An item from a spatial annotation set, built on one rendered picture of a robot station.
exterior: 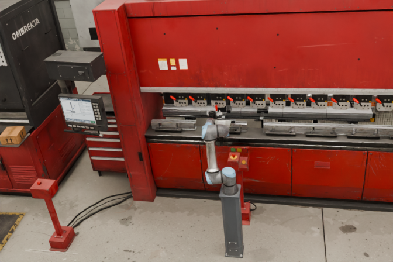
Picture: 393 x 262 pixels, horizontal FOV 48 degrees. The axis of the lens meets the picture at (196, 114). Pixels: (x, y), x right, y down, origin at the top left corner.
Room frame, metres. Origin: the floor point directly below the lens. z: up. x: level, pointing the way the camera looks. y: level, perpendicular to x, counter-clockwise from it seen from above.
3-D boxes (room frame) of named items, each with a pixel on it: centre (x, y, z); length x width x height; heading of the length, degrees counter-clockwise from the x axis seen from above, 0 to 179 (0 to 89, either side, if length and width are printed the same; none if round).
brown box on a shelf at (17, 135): (4.09, 2.01, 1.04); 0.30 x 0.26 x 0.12; 76
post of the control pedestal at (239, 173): (3.61, -0.37, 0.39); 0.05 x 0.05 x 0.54; 76
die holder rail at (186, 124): (4.14, 0.26, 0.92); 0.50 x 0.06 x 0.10; 75
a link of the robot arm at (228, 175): (3.12, -0.22, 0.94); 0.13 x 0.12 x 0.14; 88
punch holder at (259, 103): (3.90, -0.63, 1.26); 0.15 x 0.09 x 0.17; 75
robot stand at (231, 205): (3.12, -0.23, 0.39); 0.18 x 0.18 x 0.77; 76
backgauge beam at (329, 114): (4.17, -0.74, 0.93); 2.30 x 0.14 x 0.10; 75
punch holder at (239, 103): (3.95, -0.44, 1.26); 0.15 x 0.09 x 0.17; 75
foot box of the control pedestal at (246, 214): (3.58, -0.37, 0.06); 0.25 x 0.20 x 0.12; 166
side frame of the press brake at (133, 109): (4.42, 0.62, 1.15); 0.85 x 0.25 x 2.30; 165
